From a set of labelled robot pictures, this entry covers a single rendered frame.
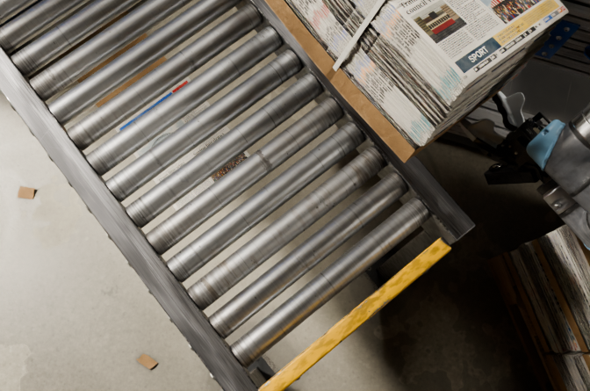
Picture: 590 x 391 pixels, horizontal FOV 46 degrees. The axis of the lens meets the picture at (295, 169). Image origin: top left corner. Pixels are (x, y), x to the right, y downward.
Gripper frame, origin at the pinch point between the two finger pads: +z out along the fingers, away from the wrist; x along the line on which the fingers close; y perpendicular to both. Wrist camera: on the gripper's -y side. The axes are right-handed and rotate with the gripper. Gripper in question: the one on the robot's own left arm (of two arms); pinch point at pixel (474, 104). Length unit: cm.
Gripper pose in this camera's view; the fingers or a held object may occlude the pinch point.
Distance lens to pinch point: 133.4
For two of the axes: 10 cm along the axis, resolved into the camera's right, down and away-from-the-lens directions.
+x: -7.1, 4.7, -5.2
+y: 3.1, -4.6, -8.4
